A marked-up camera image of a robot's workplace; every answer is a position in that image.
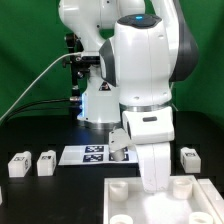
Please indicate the white sheet with markers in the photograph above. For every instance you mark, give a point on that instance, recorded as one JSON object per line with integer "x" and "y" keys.
{"x": 86, "y": 155}

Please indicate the black camera on stand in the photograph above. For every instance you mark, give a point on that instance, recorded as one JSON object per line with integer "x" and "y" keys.
{"x": 79, "y": 69}

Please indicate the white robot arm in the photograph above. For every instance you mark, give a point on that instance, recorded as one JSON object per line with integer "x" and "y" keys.
{"x": 129, "y": 52}

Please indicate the white part at left edge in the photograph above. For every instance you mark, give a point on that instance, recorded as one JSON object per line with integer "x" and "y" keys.
{"x": 1, "y": 199}

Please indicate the white square tabletop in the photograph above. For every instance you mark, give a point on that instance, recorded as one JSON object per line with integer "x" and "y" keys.
{"x": 186, "y": 201}

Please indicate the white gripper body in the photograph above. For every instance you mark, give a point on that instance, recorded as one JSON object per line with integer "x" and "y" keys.
{"x": 151, "y": 134}

